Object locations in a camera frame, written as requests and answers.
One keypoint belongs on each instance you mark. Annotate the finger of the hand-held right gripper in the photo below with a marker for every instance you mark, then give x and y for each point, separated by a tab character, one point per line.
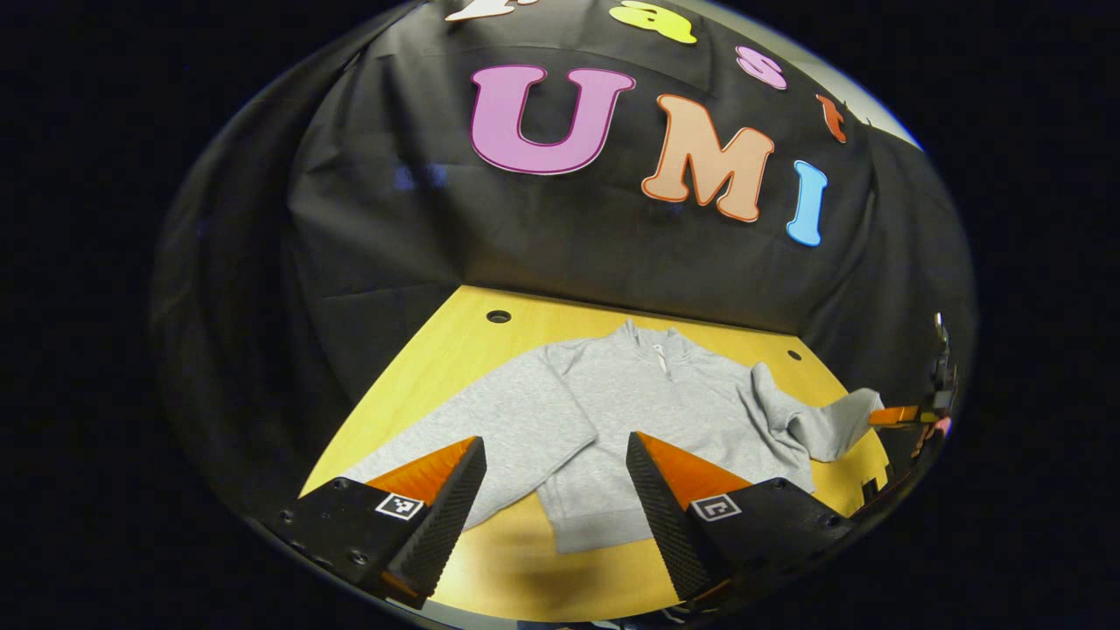
892	416

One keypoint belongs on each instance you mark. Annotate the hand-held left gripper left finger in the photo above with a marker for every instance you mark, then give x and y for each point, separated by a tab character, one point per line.
442	525

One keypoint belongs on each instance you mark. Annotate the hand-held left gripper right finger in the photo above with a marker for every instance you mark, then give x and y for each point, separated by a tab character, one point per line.
665	525

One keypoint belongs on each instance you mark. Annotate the grey zip-collar sweatshirt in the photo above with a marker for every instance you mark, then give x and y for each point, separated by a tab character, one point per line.
612	411

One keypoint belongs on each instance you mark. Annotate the black backdrop cloth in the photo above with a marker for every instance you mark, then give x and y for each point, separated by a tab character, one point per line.
569	236

